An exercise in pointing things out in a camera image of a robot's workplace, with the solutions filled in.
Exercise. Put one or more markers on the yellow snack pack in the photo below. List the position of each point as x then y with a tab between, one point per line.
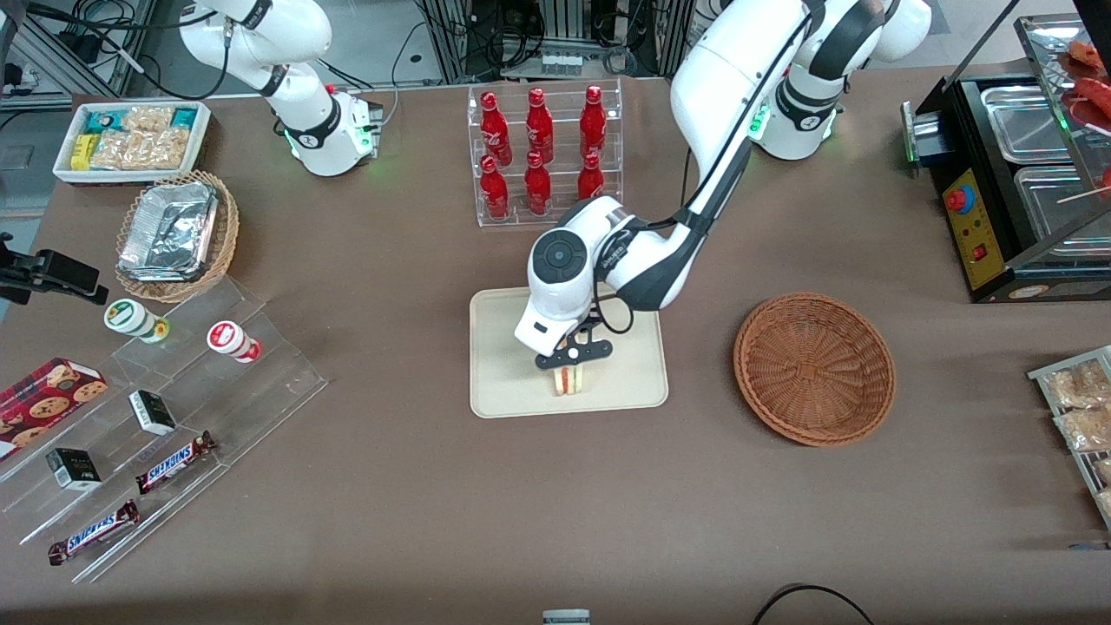
82	152

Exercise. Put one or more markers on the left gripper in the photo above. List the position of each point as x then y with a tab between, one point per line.
594	319

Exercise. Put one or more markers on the silver foil packet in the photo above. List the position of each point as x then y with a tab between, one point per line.
169	226
156	275

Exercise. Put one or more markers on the teal snack pack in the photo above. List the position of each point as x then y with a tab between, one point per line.
102	120
185	117

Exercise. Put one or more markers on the light wicker basket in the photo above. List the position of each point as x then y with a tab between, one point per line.
226	234

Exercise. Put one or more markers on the clear acrylic stepped display stand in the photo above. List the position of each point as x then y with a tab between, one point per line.
243	391

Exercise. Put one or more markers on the black food warmer cabinet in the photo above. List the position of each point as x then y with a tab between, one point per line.
998	260

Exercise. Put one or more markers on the red cola bottle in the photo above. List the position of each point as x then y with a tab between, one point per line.
539	126
590	182
593	126
494	191
537	187
495	130

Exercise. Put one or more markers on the small grey white device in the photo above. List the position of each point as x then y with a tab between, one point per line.
566	618

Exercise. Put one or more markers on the small black box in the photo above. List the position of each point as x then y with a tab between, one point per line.
74	469
153	412

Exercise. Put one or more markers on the red tartan cookie box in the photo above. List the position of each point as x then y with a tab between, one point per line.
48	399

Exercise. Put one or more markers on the Snickers chocolate bar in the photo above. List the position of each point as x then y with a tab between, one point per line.
175	463
94	532

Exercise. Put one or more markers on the clear acrylic bottle rack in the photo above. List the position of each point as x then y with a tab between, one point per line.
564	82

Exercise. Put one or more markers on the brown wicker basket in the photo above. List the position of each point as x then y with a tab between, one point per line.
807	373

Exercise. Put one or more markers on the beige plastic serving tray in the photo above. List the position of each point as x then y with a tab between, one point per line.
625	382

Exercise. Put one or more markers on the red-lid strawberry yogurt cup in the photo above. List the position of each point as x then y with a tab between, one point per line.
230	338

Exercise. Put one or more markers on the stainless steel food pan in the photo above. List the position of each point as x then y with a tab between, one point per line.
1059	204
1024	121

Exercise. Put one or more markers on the red emergency stop button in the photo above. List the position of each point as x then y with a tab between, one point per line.
959	201

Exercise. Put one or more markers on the white rectangular snack bin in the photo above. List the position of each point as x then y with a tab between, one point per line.
62	169

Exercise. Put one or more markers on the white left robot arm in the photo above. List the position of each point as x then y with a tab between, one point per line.
720	87

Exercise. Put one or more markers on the triangle sandwich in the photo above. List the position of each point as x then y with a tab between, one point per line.
568	383

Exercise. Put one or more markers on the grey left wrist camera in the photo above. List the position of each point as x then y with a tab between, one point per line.
575	354

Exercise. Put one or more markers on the green-lid sunflower yogurt cup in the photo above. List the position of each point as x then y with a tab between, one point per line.
130	318

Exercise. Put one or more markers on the black equipment rack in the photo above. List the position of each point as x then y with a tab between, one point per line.
503	26

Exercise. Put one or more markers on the white power strip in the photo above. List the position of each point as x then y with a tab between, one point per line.
560	61

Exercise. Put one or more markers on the clear bag of snacks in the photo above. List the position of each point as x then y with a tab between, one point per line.
117	149
1085	430
1103	470
1076	386
165	148
147	118

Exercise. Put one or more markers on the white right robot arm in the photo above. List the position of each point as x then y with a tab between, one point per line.
312	130

